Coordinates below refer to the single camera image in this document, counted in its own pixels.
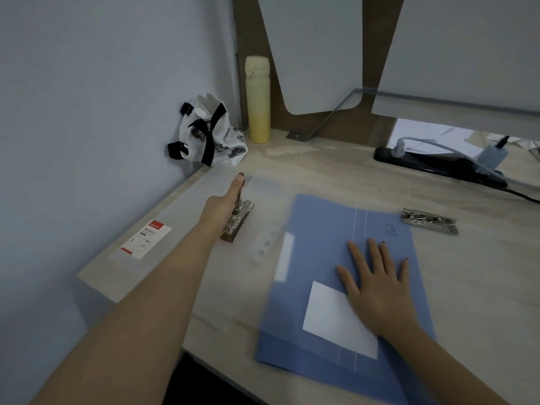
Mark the large white board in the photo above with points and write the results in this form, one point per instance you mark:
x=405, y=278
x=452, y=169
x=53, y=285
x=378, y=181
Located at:
x=464, y=50

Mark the white charger adapter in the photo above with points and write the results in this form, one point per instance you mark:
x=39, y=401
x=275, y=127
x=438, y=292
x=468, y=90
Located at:
x=491, y=158

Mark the person's left forearm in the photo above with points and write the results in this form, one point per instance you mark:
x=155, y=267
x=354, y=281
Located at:
x=126, y=324

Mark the yellow bottle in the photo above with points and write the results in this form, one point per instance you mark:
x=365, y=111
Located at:
x=258, y=105

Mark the person's right forearm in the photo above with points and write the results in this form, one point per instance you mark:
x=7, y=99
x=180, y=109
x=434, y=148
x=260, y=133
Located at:
x=443, y=371

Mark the blue folder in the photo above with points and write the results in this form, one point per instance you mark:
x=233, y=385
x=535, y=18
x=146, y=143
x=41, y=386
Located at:
x=320, y=248

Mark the person's left hand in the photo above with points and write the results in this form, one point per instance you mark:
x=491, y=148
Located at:
x=217, y=210

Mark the transparent folder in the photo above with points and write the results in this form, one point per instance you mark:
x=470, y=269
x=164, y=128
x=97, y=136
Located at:
x=177, y=223

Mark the brown cardboard board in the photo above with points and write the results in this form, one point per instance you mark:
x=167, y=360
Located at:
x=377, y=37

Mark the black power strip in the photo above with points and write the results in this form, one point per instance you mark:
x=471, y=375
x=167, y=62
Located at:
x=413, y=160

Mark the metal clip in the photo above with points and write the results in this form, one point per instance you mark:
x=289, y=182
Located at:
x=241, y=217
x=430, y=221

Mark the white black printed bag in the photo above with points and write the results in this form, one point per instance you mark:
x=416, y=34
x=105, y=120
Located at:
x=228, y=143

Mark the loose white papers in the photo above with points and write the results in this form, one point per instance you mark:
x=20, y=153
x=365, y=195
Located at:
x=422, y=130

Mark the person's right hand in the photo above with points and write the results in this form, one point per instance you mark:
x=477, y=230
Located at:
x=384, y=299

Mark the white rounded board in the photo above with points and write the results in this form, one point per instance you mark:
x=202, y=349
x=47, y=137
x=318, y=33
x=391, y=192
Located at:
x=316, y=50

